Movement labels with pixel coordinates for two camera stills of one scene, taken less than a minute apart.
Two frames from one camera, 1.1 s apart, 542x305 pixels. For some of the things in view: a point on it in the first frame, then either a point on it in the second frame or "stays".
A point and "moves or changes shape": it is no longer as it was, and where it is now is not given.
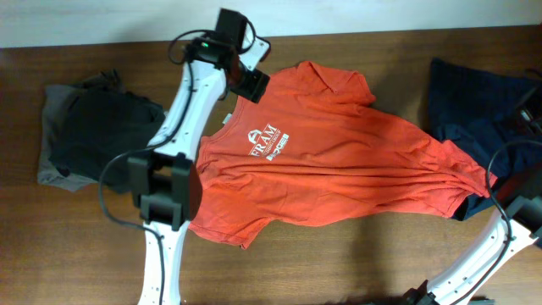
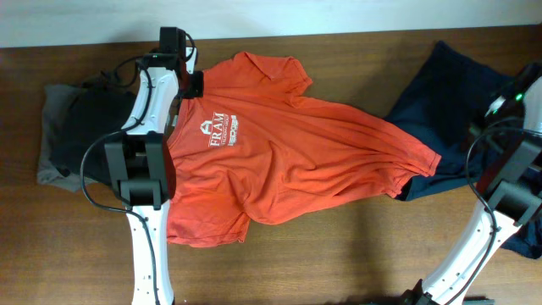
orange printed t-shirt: x=318 y=146 moves or changes shape
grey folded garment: x=58 y=98 stays
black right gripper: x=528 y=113 to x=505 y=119
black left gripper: x=254 y=85 to x=199 y=88
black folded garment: x=99 y=117 stays
